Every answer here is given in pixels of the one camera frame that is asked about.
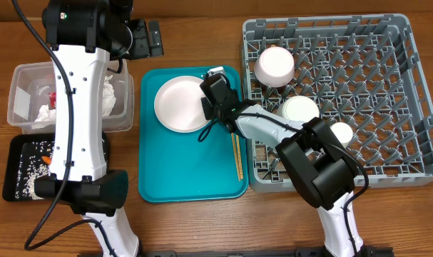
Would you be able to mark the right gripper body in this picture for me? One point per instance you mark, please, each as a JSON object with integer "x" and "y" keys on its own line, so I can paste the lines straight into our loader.
{"x": 212, "y": 111}

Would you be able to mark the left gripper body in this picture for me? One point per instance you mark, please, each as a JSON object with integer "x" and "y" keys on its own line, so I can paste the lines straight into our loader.
{"x": 141, "y": 45}

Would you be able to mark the wooden chopstick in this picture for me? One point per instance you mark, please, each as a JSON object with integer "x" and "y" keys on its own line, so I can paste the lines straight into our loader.
{"x": 240, "y": 163}
{"x": 235, "y": 156}

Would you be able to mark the large white plate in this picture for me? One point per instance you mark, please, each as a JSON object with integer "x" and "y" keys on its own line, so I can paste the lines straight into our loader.
{"x": 178, "y": 104}

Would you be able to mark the white paper napkin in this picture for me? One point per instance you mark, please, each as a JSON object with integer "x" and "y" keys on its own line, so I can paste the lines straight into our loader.
{"x": 109, "y": 99}

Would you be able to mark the small white bowl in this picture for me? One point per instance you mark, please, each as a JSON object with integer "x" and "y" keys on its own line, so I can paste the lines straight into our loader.
{"x": 275, "y": 67}

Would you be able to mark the large white bowl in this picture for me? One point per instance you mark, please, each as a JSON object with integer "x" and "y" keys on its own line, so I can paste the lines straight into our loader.
{"x": 299, "y": 108}

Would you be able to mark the red snack wrapper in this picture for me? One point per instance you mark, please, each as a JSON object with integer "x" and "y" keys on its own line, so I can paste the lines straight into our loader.
{"x": 52, "y": 99}

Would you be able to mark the white tissue paper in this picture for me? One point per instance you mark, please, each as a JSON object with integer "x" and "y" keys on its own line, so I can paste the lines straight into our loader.
{"x": 46, "y": 114}

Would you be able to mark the white cup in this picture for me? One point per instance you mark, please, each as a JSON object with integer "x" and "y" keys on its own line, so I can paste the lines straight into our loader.
{"x": 343, "y": 132}

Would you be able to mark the orange carrot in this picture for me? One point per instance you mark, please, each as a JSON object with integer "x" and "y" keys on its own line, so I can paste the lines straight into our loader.
{"x": 46, "y": 159}

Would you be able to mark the white rice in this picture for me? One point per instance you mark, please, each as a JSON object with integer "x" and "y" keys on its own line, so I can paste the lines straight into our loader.
{"x": 32, "y": 167}

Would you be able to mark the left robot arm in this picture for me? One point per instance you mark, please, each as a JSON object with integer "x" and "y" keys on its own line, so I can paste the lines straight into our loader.
{"x": 81, "y": 38}

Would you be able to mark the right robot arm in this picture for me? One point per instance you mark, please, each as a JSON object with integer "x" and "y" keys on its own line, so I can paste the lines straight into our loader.
{"x": 320, "y": 168}

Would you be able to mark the clear plastic waste bin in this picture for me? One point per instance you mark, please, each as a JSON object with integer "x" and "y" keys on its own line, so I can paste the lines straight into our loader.
{"x": 30, "y": 88}

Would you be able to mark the grey plastic dishwasher rack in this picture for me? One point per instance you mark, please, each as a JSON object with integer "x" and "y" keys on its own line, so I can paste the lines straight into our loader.
{"x": 362, "y": 70}

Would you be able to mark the teal plastic serving tray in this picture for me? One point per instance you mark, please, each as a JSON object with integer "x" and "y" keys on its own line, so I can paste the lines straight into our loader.
{"x": 176, "y": 167}

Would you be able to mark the black plastic tray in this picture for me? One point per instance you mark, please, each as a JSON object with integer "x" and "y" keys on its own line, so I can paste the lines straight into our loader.
{"x": 13, "y": 164}

